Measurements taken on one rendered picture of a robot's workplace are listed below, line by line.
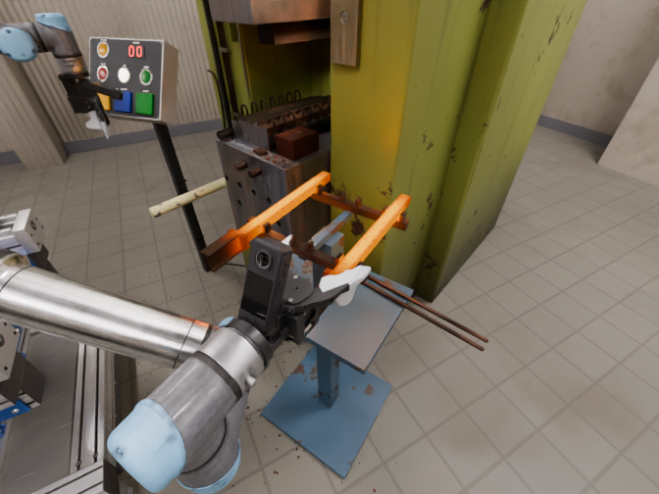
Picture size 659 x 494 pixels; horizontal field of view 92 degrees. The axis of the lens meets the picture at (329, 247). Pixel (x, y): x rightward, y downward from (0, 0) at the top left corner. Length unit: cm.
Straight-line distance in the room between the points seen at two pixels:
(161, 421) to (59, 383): 128
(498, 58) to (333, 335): 100
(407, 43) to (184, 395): 83
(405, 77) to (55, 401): 156
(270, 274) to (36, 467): 121
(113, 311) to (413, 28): 82
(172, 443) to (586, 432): 159
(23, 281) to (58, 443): 100
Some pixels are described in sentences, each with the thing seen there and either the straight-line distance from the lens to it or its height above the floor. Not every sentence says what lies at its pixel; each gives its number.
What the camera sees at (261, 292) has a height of 107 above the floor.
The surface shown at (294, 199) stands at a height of 94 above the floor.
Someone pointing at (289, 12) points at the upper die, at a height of 129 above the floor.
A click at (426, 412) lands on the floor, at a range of 152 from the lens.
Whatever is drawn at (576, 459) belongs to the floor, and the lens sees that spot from 168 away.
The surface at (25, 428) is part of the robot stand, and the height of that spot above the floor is 21.
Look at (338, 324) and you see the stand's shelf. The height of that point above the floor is 67.
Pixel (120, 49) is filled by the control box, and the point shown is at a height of 117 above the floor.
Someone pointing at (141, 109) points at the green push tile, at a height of 99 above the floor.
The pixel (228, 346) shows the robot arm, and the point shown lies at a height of 104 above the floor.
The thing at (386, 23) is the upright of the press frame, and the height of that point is 128.
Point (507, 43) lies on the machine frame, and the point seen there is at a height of 121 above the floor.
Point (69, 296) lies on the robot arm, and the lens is 53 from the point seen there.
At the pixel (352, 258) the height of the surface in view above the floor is 94.
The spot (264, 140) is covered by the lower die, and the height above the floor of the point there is 95.
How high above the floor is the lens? 135
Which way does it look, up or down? 40 degrees down
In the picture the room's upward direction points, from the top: straight up
